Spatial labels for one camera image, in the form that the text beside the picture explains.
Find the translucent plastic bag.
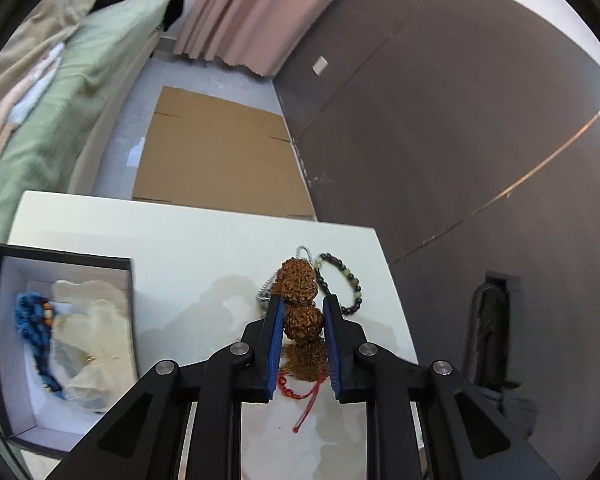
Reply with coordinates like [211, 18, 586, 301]
[49, 279, 141, 414]

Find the silver chain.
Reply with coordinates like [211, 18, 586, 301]
[256, 244, 314, 314]

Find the beige patterned blanket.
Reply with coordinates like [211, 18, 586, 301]
[0, 0, 101, 197]

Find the bed with green sheet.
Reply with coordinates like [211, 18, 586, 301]
[0, 0, 174, 397]

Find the brown rudraksha bead bracelet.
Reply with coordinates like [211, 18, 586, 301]
[276, 257, 332, 434]

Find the black gift box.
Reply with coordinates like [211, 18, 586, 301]
[0, 243, 141, 461]

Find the flat cardboard sheet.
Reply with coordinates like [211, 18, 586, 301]
[131, 85, 317, 221]

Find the blue bead necklace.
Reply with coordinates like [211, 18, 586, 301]
[12, 292, 66, 402]

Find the pink curtain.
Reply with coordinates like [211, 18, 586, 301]
[172, 0, 369, 79]

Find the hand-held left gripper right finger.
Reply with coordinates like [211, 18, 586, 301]
[322, 295, 564, 480]

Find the dark bead bracelet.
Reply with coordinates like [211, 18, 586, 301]
[313, 252, 365, 317]

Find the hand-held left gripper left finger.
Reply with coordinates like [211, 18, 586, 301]
[45, 295, 286, 480]

